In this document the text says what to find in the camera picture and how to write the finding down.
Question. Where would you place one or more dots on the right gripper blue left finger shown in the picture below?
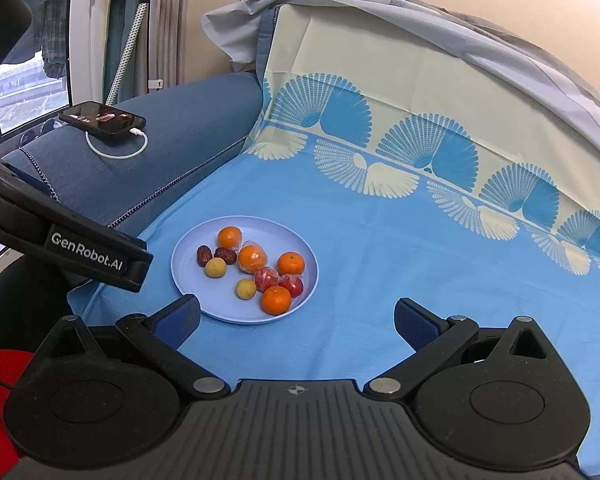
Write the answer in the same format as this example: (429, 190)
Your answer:
(177, 321)

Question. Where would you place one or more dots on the green-yellow round fruit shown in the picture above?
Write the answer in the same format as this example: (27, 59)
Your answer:
(215, 268)
(245, 289)

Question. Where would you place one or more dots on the blue denim sofa armrest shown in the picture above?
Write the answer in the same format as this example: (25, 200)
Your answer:
(190, 131)

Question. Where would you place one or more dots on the blue fan-pattern sofa cover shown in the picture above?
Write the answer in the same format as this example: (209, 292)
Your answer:
(411, 174)

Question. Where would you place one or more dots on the red fruit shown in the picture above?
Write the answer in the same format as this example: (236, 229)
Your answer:
(265, 278)
(293, 283)

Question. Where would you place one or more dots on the garment steamer pole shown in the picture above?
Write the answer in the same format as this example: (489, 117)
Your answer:
(126, 67)

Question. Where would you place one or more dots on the dark red jujube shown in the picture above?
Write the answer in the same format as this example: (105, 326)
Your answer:
(203, 255)
(229, 256)

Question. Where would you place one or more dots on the grey curtain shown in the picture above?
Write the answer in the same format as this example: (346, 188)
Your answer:
(166, 33)

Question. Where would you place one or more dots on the bare orange tangerine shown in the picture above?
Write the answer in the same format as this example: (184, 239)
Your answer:
(290, 263)

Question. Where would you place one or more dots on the black smartphone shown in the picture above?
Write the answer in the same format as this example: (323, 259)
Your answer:
(101, 120)

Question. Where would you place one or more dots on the grey crumpled sheet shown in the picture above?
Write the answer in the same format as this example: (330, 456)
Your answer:
(233, 29)

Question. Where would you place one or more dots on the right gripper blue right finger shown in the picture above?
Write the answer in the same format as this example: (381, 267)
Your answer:
(417, 325)

